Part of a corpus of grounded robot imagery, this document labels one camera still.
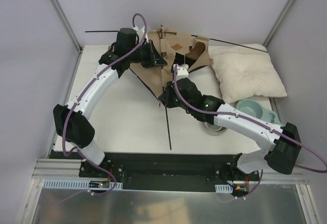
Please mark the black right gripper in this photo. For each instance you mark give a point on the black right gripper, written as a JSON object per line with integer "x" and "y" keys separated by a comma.
{"x": 170, "y": 95}

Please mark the beige fabric pet tent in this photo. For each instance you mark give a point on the beige fabric pet tent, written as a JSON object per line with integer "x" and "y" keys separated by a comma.
{"x": 175, "y": 49}

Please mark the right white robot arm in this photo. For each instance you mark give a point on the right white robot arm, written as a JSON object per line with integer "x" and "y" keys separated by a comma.
{"x": 277, "y": 151}

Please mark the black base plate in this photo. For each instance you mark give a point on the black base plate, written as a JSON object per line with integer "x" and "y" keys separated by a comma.
{"x": 167, "y": 172}

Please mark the cream white pillow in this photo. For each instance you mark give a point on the cream white pillow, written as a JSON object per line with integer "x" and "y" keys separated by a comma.
{"x": 244, "y": 72}

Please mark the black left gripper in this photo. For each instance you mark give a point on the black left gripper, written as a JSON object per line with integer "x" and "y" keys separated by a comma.
{"x": 150, "y": 55}

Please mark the steel pet bowl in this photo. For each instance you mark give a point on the steel pet bowl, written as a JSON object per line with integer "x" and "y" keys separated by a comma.
{"x": 215, "y": 128}

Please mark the green double pet bowl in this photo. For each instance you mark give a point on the green double pet bowl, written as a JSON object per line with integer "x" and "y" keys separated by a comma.
{"x": 255, "y": 109}

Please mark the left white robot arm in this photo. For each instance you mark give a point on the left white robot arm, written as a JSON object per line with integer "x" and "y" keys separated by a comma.
{"x": 132, "y": 46}

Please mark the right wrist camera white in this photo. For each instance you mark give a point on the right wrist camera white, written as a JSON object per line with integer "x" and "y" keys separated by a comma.
{"x": 182, "y": 70}

